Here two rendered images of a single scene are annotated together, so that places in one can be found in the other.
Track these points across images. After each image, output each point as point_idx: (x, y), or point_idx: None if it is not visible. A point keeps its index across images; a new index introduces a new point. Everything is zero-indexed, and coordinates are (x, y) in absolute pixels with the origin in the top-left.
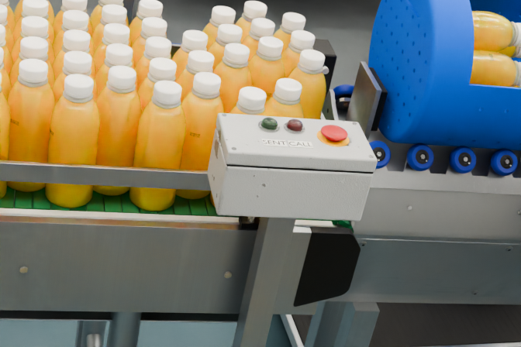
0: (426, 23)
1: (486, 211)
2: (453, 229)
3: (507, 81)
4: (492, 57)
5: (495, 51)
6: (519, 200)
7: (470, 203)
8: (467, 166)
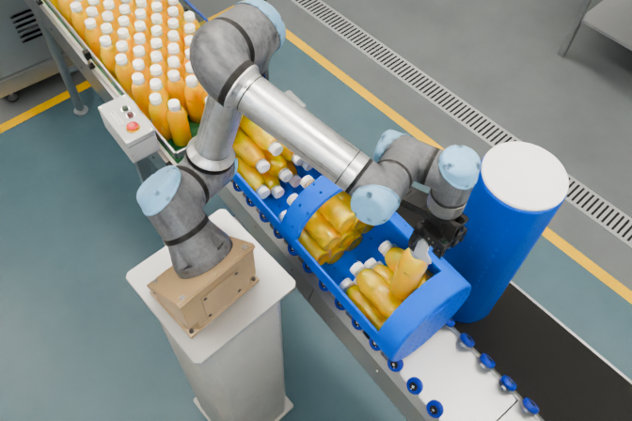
0: None
1: (244, 214)
2: (233, 210)
3: (247, 163)
4: (246, 148)
5: (254, 148)
6: (256, 222)
7: (240, 205)
8: (236, 188)
